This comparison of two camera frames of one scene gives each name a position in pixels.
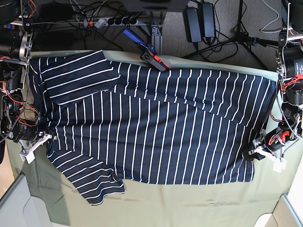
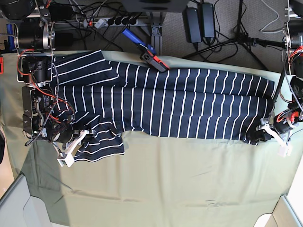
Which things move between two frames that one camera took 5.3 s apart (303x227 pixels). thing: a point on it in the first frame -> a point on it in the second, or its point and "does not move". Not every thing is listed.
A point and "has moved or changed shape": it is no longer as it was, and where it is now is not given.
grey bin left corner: x=18 y=208 does not move
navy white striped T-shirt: x=107 y=122 has moved or changed shape
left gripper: x=43 y=137 -> x=70 y=137
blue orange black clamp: x=149 y=51 does not move
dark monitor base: x=155 y=5 does not move
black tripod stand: x=242 y=38 does not move
